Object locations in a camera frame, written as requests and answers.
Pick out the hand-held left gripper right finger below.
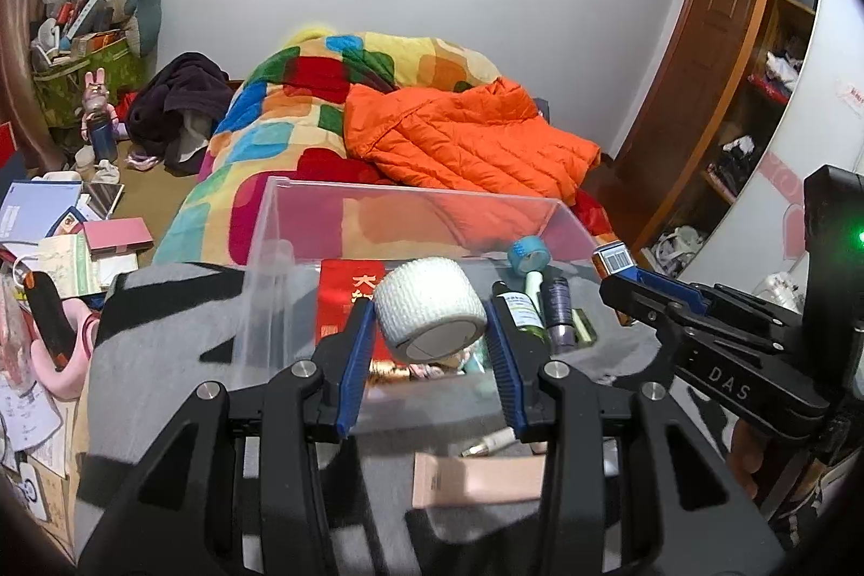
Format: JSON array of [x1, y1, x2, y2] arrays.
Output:
[[489, 279, 785, 576]]

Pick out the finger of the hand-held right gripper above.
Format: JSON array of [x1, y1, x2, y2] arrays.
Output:
[[631, 267, 787, 337], [598, 277, 686, 344]]

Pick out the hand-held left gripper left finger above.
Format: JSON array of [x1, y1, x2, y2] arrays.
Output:
[[77, 299, 379, 576]]

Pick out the dark green labelled bottle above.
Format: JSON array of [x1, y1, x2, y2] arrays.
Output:
[[495, 287, 551, 349]]

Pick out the red packet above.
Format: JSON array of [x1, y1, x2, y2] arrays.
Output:
[[316, 259, 414, 383]]

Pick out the small blue cardboard box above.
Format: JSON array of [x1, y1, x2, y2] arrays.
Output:
[[592, 242, 637, 281]]

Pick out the purple cosmetic bottle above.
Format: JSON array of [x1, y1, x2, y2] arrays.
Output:
[[543, 277, 576, 349]]

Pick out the white tape roll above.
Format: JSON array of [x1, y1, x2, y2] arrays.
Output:
[[374, 256, 488, 362]]

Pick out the clear plastic storage box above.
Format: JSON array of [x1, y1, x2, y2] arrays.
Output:
[[233, 175, 603, 418]]

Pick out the teal tape roll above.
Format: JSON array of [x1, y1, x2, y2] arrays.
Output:
[[508, 236, 552, 275]]

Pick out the person's right hand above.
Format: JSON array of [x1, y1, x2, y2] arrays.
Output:
[[731, 418, 772, 484]]

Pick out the white bag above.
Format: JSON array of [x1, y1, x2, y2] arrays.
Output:
[[651, 226, 706, 273]]

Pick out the small white cosmetic tube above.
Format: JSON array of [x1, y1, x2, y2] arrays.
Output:
[[461, 428, 514, 457]]

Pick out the beige cosmetic box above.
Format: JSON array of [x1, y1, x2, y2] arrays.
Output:
[[411, 453, 546, 510]]

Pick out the wooden wardrobe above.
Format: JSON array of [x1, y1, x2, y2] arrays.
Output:
[[607, 0, 828, 280]]

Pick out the grey black patterned blanket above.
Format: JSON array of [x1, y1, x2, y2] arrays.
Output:
[[74, 262, 676, 576]]

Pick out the brown wooden door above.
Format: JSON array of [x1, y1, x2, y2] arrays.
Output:
[[617, 0, 764, 240]]

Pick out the orange puffer jacket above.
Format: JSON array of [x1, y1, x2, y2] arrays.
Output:
[[344, 78, 602, 205]]

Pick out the colourful patchwork blanket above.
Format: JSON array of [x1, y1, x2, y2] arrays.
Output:
[[154, 31, 617, 280]]

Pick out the pink flat box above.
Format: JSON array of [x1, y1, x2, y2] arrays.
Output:
[[81, 218, 155, 261]]

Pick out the white sliding wardrobe door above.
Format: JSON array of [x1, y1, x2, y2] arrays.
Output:
[[702, 0, 864, 310]]

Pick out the pink curved massager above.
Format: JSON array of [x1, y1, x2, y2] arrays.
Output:
[[30, 306, 102, 403]]

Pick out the dark clothes pile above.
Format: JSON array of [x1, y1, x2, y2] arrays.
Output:
[[127, 53, 234, 172]]

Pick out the cream green book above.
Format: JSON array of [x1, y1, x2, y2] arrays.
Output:
[[37, 235, 102, 300]]

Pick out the black orange tool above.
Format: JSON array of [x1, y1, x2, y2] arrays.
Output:
[[23, 272, 78, 371]]

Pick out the blue water bottle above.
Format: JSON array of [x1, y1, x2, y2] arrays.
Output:
[[91, 118, 117, 160]]

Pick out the white paper sheets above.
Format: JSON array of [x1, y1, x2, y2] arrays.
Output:
[[0, 370, 65, 456]]

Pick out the pink rabbit toy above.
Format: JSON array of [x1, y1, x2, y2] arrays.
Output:
[[81, 69, 129, 141]]

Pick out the green patterned bag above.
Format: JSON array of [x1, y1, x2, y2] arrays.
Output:
[[32, 36, 150, 129]]

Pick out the grey neck pillow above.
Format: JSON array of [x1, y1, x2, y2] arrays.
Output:
[[98, 0, 163, 57]]

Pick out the striped curtain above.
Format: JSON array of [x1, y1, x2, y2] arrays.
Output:
[[0, 0, 96, 179]]

